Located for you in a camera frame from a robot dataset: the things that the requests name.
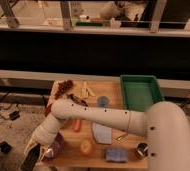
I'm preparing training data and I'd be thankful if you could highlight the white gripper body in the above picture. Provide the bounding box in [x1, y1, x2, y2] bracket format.
[24, 136, 51, 160]

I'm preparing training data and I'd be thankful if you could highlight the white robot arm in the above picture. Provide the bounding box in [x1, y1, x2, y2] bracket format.
[25, 99, 190, 171]

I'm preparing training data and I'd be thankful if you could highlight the purple bowl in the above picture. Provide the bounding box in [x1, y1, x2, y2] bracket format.
[43, 133, 65, 161]

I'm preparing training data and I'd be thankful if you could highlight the orange-brown bowl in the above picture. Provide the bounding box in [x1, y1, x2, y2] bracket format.
[45, 104, 52, 116]

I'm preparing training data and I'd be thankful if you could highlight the orange carrot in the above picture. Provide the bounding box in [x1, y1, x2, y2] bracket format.
[73, 119, 82, 132]

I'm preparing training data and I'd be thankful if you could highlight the black power adapter on floor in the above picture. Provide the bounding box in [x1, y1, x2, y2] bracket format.
[9, 111, 20, 121]

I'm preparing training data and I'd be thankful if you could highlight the black object on floor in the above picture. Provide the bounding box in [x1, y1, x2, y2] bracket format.
[0, 141, 12, 154]

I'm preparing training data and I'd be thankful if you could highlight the orange fruit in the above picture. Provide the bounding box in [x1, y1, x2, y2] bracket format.
[80, 139, 94, 156]

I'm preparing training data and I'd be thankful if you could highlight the dark small toy object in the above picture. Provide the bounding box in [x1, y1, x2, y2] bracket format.
[67, 94, 88, 106]

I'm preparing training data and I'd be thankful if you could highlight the bunch of dark grapes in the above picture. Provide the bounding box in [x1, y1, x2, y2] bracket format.
[55, 80, 74, 99]

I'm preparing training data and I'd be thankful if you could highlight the light blue folded cloth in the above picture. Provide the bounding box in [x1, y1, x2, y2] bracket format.
[92, 123, 112, 145]

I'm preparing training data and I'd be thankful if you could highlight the blue round lid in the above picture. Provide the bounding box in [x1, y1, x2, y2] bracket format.
[97, 96, 109, 107]

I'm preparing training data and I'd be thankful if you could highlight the blue sponge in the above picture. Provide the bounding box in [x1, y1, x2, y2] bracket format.
[105, 147, 128, 163]

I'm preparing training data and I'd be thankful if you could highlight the metal spoon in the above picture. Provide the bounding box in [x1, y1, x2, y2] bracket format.
[116, 133, 128, 141]

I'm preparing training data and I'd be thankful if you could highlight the small metal cup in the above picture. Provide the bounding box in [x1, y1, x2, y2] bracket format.
[136, 143, 148, 159]

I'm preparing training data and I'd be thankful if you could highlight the green plastic tray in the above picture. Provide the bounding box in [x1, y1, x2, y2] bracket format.
[120, 75, 164, 112]

